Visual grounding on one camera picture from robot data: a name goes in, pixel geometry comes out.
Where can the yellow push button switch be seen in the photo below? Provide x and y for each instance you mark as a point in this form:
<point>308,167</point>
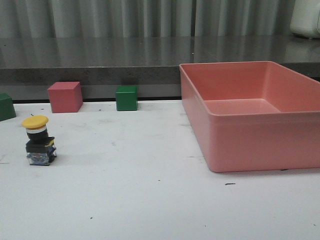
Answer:
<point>40,149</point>

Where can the green wooden cube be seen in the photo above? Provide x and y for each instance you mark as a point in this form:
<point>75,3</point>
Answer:
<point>7,110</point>
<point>126,98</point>

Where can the pink plastic bin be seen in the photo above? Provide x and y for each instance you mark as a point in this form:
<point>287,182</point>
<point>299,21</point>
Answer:
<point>252,116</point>

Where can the red wooden cube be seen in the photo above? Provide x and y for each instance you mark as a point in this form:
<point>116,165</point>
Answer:
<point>65,97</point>

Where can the grey stone counter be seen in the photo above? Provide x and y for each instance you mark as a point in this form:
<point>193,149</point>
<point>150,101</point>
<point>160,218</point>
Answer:
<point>29,66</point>

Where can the grey pleated curtain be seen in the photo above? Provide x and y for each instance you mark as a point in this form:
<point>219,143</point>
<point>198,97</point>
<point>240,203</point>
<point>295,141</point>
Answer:
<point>143,18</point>

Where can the white kitchen appliance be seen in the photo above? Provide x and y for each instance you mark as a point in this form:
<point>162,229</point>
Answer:
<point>305,20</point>

